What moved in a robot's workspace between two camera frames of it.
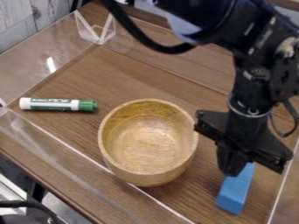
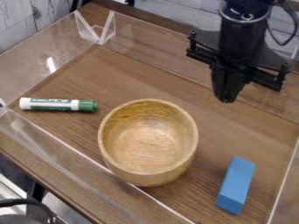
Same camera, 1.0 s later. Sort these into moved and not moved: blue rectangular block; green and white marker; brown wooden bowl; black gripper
Moved: black gripper
Not moved: green and white marker; brown wooden bowl; blue rectangular block
